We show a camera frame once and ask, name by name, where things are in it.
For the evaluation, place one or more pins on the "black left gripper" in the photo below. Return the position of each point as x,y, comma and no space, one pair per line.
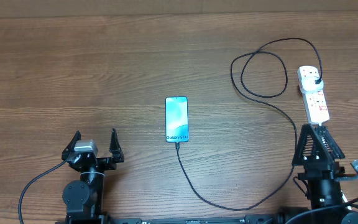
109,163

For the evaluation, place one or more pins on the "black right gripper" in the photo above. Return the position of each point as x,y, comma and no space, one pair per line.
318,167

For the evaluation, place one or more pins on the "blue Samsung Galaxy smartphone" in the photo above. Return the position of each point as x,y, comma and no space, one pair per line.
176,119

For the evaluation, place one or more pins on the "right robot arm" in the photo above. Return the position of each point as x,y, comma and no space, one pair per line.
328,204

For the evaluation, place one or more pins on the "white charger plug adapter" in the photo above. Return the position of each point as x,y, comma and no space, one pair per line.
310,85

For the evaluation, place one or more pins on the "white power extension strip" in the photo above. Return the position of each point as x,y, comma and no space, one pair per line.
315,103

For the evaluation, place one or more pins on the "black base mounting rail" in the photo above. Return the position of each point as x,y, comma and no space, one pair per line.
247,219

